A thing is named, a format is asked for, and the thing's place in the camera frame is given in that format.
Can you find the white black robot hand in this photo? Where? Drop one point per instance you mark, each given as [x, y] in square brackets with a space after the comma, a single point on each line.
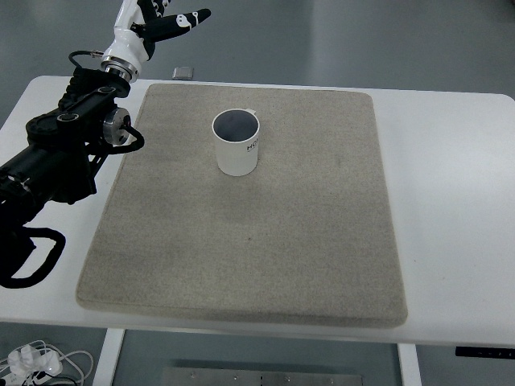
[126, 54]

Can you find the white ribbed cup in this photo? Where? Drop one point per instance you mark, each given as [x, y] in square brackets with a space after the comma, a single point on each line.
[236, 139]

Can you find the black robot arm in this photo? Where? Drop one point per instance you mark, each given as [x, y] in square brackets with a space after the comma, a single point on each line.
[67, 146]

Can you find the small grey metal box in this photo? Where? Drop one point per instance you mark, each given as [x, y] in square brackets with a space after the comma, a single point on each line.
[183, 73]

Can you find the beige felt mat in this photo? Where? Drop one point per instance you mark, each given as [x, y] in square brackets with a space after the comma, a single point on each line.
[305, 238]

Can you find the black desk control panel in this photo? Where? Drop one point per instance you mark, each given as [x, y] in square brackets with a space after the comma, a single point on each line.
[485, 352]

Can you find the white table leg frame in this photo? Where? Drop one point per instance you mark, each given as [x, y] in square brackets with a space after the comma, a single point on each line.
[112, 345]

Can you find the white power strip with cables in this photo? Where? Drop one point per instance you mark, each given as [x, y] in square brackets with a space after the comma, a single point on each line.
[41, 363]

